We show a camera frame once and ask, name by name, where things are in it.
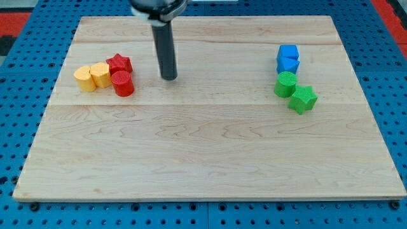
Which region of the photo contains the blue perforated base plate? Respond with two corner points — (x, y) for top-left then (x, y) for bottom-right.
(1, 0), (406, 228)

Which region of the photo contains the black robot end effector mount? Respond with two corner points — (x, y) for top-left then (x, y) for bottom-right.
(129, 0), (188, 26)

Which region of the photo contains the red star block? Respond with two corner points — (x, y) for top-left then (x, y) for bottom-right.
(106, 53), (133, 75)

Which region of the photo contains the yellow heart block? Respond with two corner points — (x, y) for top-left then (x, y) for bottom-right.
(74, 66), (96, 92)

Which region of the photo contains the green star block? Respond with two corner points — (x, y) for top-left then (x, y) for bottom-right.
(288, 85), (318, 115)

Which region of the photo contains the light wooden board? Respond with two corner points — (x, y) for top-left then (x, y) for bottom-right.
(13, 16), (406, 202)

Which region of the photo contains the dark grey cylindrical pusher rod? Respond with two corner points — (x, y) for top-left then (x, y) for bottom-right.
(152, 22), (177, 80)

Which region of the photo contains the blue cube block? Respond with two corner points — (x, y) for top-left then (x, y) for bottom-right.
(277, 45), (300, 60)

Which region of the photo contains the yellow hexagon block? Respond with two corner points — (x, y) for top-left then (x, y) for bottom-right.
(90, 62), (111, 88)

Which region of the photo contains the green cylinder block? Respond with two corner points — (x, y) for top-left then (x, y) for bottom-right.
(274, 71), (298, 98)

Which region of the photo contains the red cylinder block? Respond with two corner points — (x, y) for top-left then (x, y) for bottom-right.
(111, 71), (134, 97)

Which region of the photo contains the blue triangle block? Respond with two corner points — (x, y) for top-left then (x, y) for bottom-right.
(277, 57), (300, 74)

